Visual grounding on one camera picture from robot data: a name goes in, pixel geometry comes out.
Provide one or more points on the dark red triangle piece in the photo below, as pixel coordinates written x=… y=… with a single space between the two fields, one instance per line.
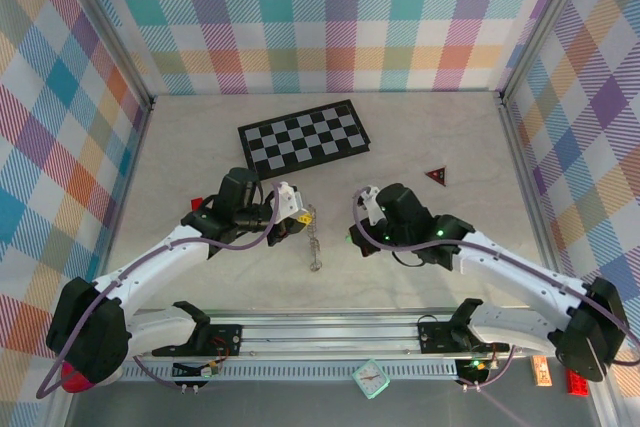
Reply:
x=437 y=174

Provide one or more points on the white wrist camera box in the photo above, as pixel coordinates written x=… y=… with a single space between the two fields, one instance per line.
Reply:
x=371 y=204
x=287 y=199

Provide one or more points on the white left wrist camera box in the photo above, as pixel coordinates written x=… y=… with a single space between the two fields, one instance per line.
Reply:
x=287 y=199

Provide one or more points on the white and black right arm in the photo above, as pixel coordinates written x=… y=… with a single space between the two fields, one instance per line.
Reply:
x=510 y=267

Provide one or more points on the pink plastic disc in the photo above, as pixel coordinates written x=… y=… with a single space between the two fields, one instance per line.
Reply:
x=77 y=383

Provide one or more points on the teal square clock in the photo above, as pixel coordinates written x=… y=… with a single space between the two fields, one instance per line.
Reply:
x=371 y=378

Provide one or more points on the aluminium frame bar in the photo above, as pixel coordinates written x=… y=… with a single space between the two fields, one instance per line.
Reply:
x=545 y=22
x=525 y=172
x=135 y=162
x=107 y=32

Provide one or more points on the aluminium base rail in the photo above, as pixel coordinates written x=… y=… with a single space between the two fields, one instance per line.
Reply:
x=325 y=337

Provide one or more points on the red studded toy brick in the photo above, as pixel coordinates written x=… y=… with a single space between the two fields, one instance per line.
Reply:
x=575 y=386

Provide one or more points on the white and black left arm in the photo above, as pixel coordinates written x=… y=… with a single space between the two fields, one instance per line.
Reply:
x=150 y=262

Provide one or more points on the small red block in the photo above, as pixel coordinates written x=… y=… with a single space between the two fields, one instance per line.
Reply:
x=196 y=203

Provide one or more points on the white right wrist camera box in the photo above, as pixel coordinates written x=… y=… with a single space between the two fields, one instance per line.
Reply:
x=371 y=204

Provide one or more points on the black and grey chessboard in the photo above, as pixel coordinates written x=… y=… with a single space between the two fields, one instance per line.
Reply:
x=305 y=139

